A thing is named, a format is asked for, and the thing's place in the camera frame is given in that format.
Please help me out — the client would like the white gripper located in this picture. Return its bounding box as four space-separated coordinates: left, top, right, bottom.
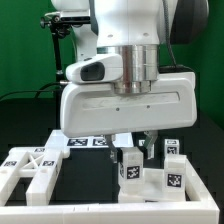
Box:
60 72 197 163

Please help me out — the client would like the white tagged cube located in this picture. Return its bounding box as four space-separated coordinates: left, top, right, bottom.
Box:
164 139 180 154
139 140 145 146

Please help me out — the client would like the white chair seat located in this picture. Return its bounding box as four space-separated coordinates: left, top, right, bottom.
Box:
118 168 188 204

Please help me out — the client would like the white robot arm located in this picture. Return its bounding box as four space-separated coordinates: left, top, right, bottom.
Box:
51 0 209 145

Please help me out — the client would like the white U-shaped fence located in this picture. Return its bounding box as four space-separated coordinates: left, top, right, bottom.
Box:
0 161 219 224

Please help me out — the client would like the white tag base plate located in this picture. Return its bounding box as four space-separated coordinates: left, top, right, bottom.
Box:
45 130 133 149

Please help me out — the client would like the white chair back frame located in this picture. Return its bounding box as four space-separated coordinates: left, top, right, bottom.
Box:
0 147 70 206

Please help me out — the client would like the black cable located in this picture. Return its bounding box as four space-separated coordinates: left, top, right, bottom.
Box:
0 82 68 102

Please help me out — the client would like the black camera stand pole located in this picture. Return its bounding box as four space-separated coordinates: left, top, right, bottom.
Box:
40 16 70 97

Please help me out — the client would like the grey camera on stand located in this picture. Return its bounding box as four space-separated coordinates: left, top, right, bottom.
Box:
45 10 90 25

